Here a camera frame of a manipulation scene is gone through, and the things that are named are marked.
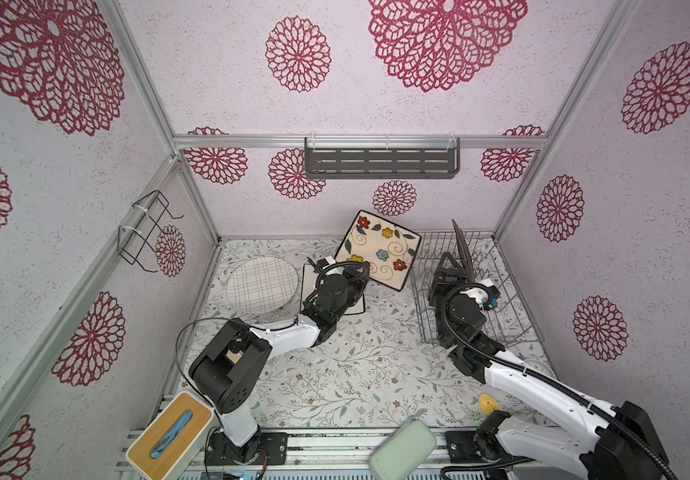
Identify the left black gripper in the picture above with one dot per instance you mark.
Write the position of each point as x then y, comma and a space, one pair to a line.
352, 272

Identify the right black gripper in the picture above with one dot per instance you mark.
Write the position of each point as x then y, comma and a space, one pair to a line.
447, 289

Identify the dark square plate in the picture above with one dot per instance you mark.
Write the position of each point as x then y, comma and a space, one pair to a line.
389, 249

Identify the round plaid white plate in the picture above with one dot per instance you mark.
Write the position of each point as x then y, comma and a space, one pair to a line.
262, 285

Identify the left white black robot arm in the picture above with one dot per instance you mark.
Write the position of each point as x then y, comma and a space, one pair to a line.
226, 371

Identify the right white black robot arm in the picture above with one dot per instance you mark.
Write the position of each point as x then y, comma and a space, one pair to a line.
592, 439

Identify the dark round plate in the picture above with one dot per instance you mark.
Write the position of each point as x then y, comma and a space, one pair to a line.
464, 253

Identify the yellow rubber duck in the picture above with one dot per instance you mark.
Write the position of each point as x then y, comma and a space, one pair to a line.
488, 404

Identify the green rounded pad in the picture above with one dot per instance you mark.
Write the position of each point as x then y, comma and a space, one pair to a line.
403, 452

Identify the wooden top tissue box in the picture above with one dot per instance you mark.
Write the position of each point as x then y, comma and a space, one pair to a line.
172, 440

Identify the wire dish rack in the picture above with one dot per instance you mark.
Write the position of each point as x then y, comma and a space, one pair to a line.
509, 323

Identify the grey wall shelf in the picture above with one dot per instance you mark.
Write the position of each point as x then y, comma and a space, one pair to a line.
384, 163

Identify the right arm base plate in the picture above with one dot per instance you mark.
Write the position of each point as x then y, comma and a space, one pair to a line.
472, 447

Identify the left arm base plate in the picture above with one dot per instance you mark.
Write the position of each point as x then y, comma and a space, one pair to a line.
263, 448

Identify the black wire wall basket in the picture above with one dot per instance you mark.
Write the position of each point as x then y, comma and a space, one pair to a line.
154, 242

